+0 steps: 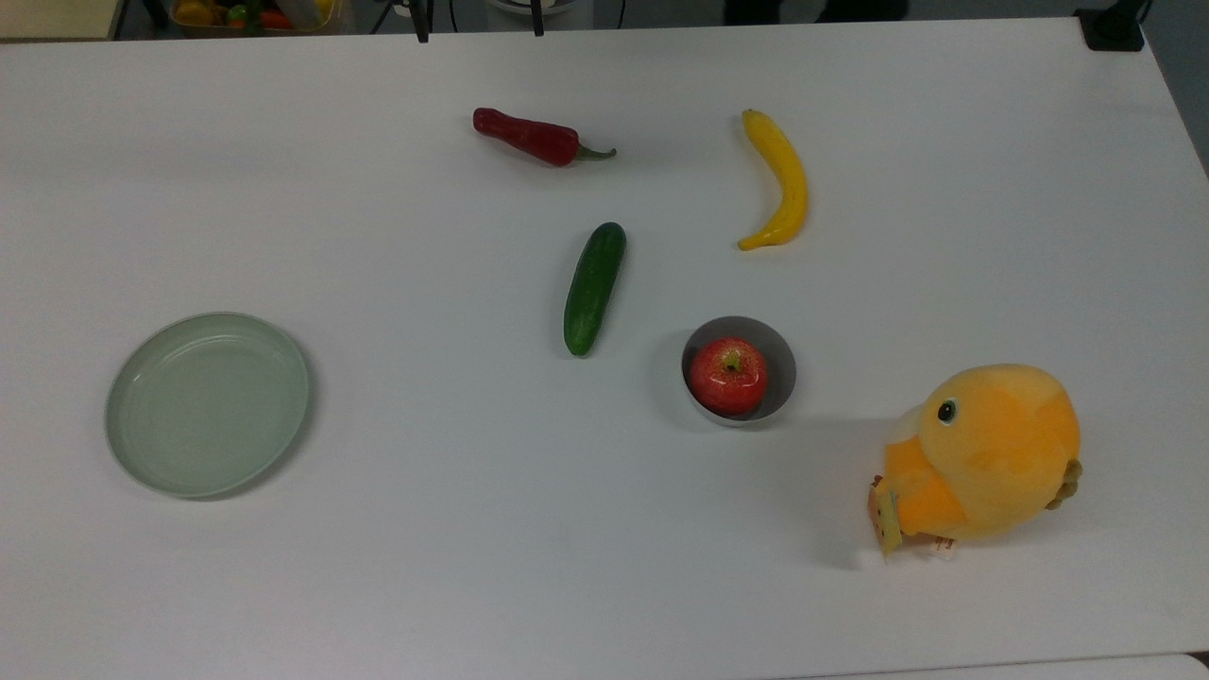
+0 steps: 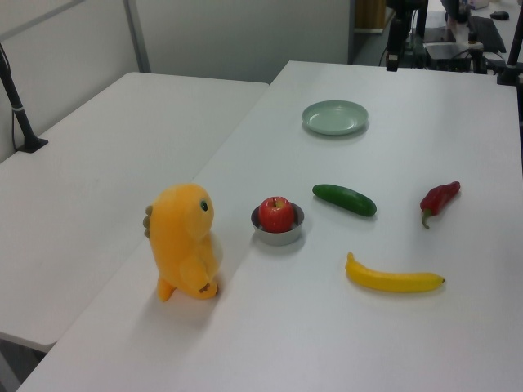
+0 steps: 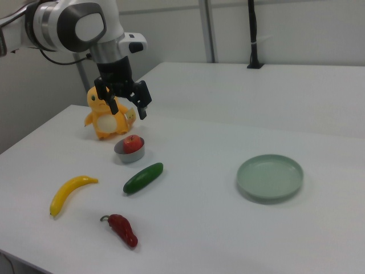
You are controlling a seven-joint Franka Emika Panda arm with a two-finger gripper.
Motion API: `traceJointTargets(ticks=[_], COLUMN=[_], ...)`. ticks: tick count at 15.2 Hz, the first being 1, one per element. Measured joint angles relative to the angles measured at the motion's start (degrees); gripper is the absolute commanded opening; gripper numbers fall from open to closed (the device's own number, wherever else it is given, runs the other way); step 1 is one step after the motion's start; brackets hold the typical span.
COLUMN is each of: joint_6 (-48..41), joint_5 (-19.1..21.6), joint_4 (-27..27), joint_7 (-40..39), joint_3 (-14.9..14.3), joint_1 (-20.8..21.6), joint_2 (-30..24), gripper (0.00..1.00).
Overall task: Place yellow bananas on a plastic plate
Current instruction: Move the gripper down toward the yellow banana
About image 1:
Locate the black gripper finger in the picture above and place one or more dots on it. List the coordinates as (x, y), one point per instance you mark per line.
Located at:
(536, 19)
(420, 24)

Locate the yellow banana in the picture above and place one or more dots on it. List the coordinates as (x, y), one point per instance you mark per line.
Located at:
(791, 179)

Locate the pale green plastic plate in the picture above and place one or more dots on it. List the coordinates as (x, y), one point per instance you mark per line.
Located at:
(208, 404)

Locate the red chili pepper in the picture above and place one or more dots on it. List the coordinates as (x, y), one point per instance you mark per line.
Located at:
(529, 137)

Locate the clear box of toy fruit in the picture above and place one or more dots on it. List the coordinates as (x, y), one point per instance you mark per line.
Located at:
(255, 14)

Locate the green cucumber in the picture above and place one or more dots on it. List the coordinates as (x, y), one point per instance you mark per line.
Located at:
(593, 288)

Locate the black bulky object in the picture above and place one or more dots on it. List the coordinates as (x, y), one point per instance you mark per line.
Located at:
(812, 9)

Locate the beige wooden desk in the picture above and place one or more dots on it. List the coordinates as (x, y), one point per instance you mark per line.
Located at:
(57, 17)

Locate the red apple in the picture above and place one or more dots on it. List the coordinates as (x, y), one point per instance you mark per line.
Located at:
(727, 378)

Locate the small grey bowl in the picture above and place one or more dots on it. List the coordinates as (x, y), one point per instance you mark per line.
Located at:
(779, 364)

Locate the black pole clamp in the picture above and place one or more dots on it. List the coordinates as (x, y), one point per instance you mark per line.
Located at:
(1113, 28)

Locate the yellow paper tag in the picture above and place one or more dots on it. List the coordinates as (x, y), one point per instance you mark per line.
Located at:
(888, 524)

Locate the orange plush toy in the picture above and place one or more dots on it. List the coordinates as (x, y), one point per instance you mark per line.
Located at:
(1001, 453)

